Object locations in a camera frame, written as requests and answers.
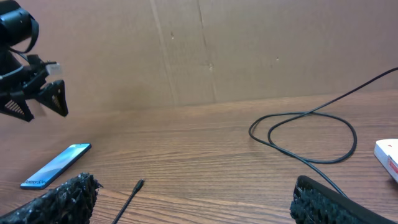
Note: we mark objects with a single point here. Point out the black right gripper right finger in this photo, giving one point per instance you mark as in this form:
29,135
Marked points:
316,203

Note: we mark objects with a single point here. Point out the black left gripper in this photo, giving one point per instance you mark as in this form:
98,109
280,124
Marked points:
20,82

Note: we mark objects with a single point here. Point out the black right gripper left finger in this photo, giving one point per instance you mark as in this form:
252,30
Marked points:
71,202

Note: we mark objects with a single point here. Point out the Galaxy S24+ smartphone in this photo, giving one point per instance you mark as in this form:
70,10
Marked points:
52,170

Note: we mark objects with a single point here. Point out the white power strip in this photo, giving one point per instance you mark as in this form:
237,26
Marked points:
386,152

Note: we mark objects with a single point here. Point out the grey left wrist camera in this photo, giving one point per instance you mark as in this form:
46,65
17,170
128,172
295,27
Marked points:
53,68

